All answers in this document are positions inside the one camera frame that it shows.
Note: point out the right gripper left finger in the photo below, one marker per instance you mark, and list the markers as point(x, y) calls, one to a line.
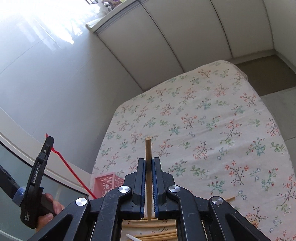
point(127, 200)

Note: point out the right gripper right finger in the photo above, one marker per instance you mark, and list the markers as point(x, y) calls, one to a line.
point(166, 203)

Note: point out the red plastic spoon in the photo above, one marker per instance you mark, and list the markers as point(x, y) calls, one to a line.
point(73, 173)

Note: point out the bamboo chopstick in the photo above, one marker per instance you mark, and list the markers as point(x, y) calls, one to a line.
point(148, 158)
point(152, 224)
point(160, 236)

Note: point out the white plastic spoon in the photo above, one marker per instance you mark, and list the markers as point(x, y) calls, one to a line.
point(132, 237)

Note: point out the white kitchen cabinets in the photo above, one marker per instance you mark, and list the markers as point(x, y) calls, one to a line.
point(157, 40)

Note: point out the left hand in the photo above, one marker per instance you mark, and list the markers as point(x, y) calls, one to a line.
point(57, 208)

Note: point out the pink perforated utensil basket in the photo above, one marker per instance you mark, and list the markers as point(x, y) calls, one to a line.
point(104, 183)

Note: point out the floral tablecloth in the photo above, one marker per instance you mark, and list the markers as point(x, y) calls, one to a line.
point(212, 132)

